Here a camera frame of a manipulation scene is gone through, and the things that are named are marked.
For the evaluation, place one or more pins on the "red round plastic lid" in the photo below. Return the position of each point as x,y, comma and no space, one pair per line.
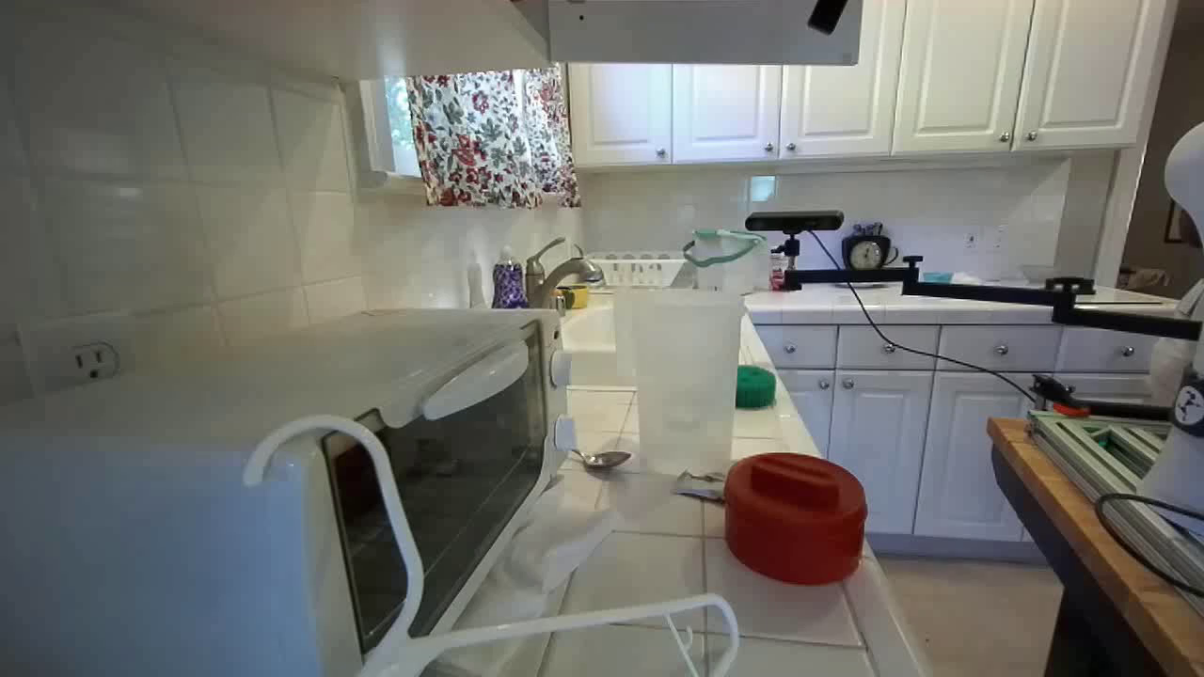
794,531

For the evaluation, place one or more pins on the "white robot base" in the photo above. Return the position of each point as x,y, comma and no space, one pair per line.
1182,463

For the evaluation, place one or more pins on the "white open cabinet door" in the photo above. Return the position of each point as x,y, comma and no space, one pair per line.
703,33

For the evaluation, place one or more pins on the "yellow sponge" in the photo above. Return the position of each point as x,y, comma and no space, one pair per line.
577,297

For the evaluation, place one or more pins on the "white dish rack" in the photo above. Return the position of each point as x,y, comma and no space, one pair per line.
636,271

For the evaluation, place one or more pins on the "metal kitchen faucet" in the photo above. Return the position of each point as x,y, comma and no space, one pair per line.
551,281

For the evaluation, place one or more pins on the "translucent plastic pitcher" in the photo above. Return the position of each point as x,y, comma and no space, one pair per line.
681,378

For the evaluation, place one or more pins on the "purple soap bottle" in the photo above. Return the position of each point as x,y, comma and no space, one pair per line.
510,286

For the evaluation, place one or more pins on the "metal spoon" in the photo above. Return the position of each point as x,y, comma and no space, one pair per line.
609,459

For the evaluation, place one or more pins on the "clear bowl with green rim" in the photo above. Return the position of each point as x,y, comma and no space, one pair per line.
723,250

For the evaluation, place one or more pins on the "green round scrubber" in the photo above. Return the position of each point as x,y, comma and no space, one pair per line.
754,388

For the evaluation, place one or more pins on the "floral curtain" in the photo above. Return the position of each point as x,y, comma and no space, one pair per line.
496,137

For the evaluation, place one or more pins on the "small dark table clock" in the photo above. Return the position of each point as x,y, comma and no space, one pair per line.
866,250

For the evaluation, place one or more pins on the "white lower kitchen cabinets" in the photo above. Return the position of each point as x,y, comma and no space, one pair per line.
903,428

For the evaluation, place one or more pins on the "white kitchen cabinets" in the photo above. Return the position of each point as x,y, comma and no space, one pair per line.
852,76
903,428

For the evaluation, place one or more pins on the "white upper kitchen cabinets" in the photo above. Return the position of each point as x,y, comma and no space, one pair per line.
852,76

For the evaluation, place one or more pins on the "white microwave oven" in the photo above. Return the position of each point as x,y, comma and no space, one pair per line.
190,502

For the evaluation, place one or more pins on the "orange black clamp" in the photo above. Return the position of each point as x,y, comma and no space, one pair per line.
1063,405

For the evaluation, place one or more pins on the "wooden table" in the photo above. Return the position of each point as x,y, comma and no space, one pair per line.
1104,566

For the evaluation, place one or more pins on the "black bar camera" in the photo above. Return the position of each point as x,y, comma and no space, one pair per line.
794,220

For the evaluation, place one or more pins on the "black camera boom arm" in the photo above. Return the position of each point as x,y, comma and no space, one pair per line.
981,291

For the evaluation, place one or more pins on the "white wall outlet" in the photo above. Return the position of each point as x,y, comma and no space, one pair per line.
93,363

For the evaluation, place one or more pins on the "green metal frame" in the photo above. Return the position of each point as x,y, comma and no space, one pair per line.
1104,458

